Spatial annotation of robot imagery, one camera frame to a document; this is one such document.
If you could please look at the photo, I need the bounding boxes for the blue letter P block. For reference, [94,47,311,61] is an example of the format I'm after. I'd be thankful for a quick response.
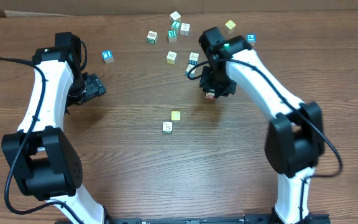
[247,34,256,46]

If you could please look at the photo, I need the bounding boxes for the green letter L block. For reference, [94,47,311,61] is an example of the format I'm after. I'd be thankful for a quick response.
[170,21,181,32]

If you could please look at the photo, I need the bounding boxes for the wooden block letter X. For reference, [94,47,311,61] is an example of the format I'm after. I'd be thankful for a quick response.
[180,23,190,36]

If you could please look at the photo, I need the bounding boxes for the wooden block red edge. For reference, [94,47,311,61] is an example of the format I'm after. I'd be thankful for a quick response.
[205,92,215,100]

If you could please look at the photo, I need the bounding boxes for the wooden block green B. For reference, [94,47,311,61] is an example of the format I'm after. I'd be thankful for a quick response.
[147,30,158,45]

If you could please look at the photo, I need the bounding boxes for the wooden block blue side lower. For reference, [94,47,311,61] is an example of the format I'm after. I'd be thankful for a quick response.
[185,64,196,78]

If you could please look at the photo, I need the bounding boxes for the yellow wooden block centre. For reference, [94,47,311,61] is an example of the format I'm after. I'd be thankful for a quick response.
[171,111,181,123]

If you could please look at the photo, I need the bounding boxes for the wooden block green bottom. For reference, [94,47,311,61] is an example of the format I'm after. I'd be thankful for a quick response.
[162,121,173,134]

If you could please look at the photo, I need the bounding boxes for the blue block far left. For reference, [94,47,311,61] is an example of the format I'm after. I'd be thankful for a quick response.
[102,50,114,63]

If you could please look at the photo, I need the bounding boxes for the yellow block top right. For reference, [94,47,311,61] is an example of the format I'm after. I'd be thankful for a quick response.
[224,20,236,34]

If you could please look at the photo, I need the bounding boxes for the wooden block blue side upper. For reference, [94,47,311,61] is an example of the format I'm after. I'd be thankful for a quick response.
[188,52,199,65]

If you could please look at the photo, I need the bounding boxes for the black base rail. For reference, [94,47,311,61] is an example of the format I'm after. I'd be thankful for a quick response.
[105,214,281,224]

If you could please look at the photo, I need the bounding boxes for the wooden block top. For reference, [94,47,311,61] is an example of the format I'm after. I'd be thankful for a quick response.
[170,11,181,22]

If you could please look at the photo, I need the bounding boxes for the wooden block blue side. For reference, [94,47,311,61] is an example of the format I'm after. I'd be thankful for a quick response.
[185,64,196,78]
[188,52,199,65]

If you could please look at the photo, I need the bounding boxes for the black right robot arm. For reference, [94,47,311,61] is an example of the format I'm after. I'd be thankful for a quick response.
[199,27,330,223]

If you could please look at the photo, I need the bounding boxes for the wooden block yellow side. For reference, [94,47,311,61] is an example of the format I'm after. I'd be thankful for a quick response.
[166,51,177,65]

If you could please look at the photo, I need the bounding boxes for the green letter R block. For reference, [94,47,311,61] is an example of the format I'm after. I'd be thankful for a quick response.
[167,30,177,43]

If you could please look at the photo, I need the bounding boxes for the cardboard box edge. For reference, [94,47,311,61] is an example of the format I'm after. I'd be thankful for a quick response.
[0,9,70,17]

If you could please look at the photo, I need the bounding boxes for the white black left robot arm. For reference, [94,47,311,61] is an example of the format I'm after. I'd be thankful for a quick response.
[1,32,112,223]

